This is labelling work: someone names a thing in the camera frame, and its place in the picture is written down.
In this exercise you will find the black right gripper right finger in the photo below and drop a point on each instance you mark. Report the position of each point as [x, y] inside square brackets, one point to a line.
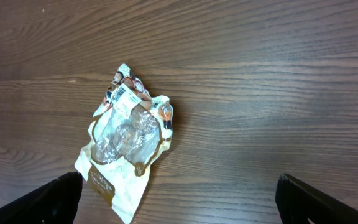
[300, 203]

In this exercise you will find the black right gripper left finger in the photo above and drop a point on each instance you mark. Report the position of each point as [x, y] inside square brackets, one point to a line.
[54, 202]

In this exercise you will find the beige bread snack bag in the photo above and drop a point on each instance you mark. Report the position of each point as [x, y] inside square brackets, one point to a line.
[128, 133]

